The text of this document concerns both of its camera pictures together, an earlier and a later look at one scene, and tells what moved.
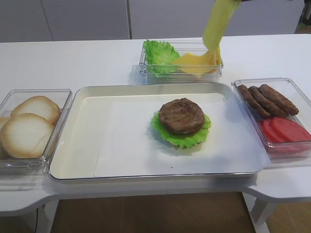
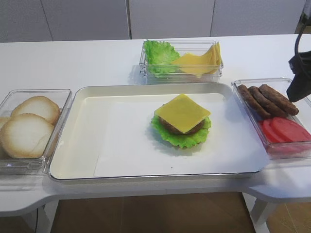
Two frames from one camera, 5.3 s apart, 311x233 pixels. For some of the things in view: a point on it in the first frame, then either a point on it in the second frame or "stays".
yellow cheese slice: [220, 15] to [182, 112]
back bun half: [40, 105] stays
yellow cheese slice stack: [196, 65] stays
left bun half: [3, 120] stays
